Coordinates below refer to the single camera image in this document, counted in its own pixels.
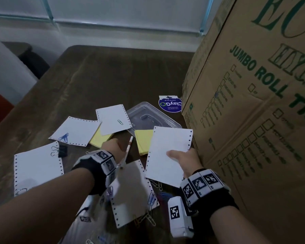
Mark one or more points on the frosted glass partition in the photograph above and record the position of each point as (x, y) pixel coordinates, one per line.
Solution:
(117, 10)

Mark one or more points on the pile of white papers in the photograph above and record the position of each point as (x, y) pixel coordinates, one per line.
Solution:
(35, 170)

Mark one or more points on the clear plastic container lid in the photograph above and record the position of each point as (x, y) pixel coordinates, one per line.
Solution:
(147, 114)

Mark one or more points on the black wristband with marker tiles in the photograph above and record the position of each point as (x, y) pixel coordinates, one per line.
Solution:
(200, 185)
(101, 160)

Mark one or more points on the black binder clip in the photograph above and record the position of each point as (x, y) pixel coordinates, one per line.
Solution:
(62, 151)

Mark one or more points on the white perforated paper sheet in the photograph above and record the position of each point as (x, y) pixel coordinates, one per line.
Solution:
(162, 162)
(111, 119)

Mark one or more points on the person's right hand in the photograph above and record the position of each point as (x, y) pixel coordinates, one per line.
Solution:
(188, 162)

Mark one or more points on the coloured paper clips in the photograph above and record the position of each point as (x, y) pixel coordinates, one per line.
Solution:
(63, 137)

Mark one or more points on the person's left hand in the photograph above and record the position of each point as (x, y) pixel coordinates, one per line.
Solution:
(115, 149)

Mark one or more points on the large printed cardboard box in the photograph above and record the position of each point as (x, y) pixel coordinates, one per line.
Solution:
(256, 111)

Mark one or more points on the round blue sticker card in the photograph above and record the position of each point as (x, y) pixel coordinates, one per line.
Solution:
(170, 105)

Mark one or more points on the yellow sticky note pad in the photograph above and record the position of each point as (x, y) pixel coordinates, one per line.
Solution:
(143, 142)
(99, 141)

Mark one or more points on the person's left forearm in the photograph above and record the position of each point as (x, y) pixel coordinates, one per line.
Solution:
(40, 208)

